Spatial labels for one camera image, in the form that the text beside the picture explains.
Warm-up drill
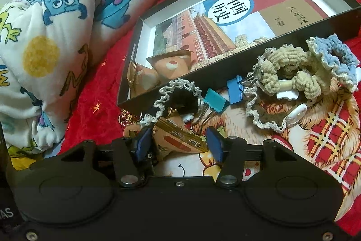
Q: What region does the red printed bed sheet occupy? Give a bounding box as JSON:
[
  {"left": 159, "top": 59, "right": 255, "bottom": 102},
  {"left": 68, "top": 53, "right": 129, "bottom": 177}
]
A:
[{"left": 42, "top": 0, "right": 361, "bottom": 236}]

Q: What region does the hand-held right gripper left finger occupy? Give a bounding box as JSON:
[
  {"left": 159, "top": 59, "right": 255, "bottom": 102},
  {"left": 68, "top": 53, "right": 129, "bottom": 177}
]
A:
[{"left": 58, "top": 126, "right": 158, "bottom": 188}]

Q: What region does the cartoon monster printed blanket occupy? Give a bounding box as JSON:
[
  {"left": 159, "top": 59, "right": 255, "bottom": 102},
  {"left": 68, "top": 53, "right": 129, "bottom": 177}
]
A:
[{"left": 0, "top": 0, "right": 181, "bottom": 154}]

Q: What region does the blue crochet scrunchie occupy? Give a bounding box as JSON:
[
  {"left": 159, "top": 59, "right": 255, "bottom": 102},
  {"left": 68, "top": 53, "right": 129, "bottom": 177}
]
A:
[{"left": 306, "top": 33, "right": 361, "bottom": 93}]

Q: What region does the beige crochet scrunchie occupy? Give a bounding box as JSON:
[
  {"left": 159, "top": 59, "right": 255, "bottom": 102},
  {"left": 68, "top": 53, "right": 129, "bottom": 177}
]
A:
[{"left": 254, "top": 45, "right": 323, "bottom": 97}]

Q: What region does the white bone-shaped hair clip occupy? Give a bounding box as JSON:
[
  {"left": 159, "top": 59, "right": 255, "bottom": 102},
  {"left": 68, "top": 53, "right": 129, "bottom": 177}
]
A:
[{"left": 275, "top": 80, "right": 299, "bottom": 100}]

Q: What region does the black scrunchie with white lace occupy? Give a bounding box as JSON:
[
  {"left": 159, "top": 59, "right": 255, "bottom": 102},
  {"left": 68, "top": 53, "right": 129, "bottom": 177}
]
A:
[{"left": 139, "top": 79, "right": 204, "bottom": 127}]

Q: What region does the black shallow cardboard box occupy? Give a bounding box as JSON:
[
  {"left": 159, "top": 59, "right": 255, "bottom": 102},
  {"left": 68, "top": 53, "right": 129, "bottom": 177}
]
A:
[{"left": 117, "top": 0, "right": 361, "bottom": 112}]

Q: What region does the brown triangular snack packet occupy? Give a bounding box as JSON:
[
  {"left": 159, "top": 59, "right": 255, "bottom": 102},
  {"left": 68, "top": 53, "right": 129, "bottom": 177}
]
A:
[
  {"left": 154, "top": 117, "right": 209, "bottom": 161},
  {"left": 127, "top": 62, "right": 158, "bottom": 95},
  {"left": 147, "top": 49, "right": 194, "bottom": 80}
]

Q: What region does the teal binder clip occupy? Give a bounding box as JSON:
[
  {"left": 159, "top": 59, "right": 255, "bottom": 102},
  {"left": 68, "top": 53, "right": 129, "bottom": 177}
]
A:
[{"left": 190, "top": 89, "right": 230, "bottom": 134}]

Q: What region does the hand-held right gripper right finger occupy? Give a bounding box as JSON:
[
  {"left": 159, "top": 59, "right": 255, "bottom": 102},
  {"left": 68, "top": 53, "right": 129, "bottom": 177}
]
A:
[{"left": 206, "top": 127, "right": 299, "bottom": 188}]

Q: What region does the brown scrunchie with white lace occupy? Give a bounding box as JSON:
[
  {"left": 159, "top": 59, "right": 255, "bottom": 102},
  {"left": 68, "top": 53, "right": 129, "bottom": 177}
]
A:
[{"left": 244, "top": 83, "right": 299, "bottom": 133}]

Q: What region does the blue binder clip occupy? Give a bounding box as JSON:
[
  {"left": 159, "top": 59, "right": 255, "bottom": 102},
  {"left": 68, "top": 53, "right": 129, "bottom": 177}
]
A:
[{"left": 227, "top": 76, "right": 261, "bottom": 104}]

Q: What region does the white oval hair clip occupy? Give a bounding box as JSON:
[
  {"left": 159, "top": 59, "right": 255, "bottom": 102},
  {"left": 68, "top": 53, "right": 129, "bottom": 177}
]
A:
[{"left": 285, "top": 104, "right": 308, "bottom": 126}]

